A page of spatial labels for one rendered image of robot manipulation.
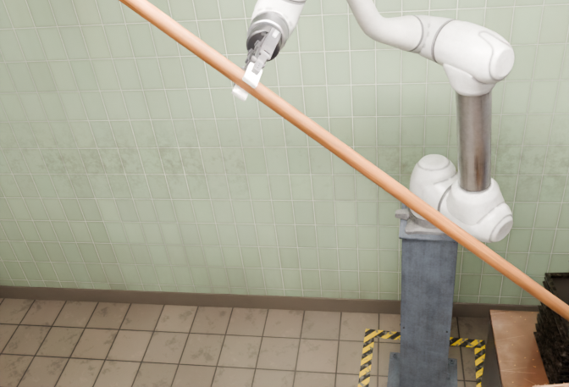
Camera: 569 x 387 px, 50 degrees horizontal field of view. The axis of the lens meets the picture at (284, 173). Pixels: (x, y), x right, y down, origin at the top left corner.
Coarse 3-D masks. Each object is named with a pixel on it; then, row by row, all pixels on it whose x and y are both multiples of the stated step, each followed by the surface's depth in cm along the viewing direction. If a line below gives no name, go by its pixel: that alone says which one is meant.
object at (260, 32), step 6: (252, 30) 131; (258, 30) 129; (264, 30) 129; (252, 36) 130; (258, 36) 130; (264, 36) 128; (246, 42) 131; (252, 42) 131; (246, 48) 132; (252, 48) 132; (276, 48) 131; (252, 54) 128; (276, 54) 132; (270, 60) 133
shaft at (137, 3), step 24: (120, 0) 110; (144, 0) 111; (168, 24) 112; (192, 48) 114; (240, 72) 116; (264, 96) 117; (288, 120) 120; (312, 120) 121; (336, 144) 122; (360, 168) 124; (408, 192) 127; (432, 216) 128; (456, 240) 131; (504, 264) 133; (528, 288) 135
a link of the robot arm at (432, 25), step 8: (424, 16) 171; (432, 16) 174; (424, 24) 169; (432, 24) 169; (440, 24) 168; (424, 32) 168; (432, 32) 168; (424, 40) 169; (432, 40) 168; (416, 48) 171; (424, 48) 171; (432, 48) 169; (424, 56) 173; (432, 56) 170
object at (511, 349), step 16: (496, 320) 238; (512, 320) 237; (528, 320) 236; (496, 336) 231; (512, 336) 231; (528, 336) 230; (496, 352) 226; (512, 352) 225; (528, 352) 224; (496, 368) 229; (512, 368) 219; (528, 368) 218; (496, 384) 229; (512, 384) 214; (528, 384) 213
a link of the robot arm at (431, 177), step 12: (432, 156) 213; (420, 168) 210; (432, 168) 208; (444, 168) 207; (420, 180) 210; (432, 180) 207; (444, 180) 207; (420, 192) 212; (432, 192) 208; (444, 192) 205; (432, 204) 209; (420, 216) 218
